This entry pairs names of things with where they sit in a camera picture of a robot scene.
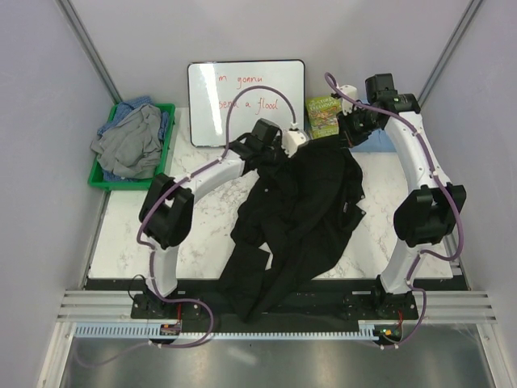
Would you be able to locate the green plastic bin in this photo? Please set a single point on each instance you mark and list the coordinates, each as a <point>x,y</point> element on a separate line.
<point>96,180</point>

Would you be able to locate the green treehouse book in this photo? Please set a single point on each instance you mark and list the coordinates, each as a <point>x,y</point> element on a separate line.
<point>322,115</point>

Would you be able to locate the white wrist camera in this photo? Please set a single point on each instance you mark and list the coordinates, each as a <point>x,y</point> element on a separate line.
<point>350,92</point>
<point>292,140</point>

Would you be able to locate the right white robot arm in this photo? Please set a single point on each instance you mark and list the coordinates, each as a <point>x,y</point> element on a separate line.
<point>428,221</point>

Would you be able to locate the black long sleeve shirt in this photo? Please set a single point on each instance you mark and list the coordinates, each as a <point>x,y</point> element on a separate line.
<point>296,221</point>

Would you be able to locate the blue checked shirt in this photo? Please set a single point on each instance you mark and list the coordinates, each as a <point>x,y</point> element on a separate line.
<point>122,110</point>

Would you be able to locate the light blue cable duct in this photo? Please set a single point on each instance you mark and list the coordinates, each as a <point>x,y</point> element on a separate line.
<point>172,330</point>

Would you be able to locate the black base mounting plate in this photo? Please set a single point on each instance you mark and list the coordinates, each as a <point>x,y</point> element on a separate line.
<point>325,302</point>

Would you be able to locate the folded light blue shirt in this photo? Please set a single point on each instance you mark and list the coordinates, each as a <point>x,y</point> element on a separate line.
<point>374,142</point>

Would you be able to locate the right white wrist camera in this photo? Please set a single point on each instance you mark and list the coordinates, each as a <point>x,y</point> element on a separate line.
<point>350,92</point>

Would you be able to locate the grey crumpled shirt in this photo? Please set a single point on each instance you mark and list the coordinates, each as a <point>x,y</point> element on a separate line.
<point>132,149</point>

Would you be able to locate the white whiteboard with red writing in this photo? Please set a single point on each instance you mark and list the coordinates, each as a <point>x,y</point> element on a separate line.
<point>226,98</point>

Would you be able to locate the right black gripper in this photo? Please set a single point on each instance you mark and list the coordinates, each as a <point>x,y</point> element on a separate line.
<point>348,137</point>

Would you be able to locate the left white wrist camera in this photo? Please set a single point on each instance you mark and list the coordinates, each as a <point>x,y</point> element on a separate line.
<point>292,140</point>

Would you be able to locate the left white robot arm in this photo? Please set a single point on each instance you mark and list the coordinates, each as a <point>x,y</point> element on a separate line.
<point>167,212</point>

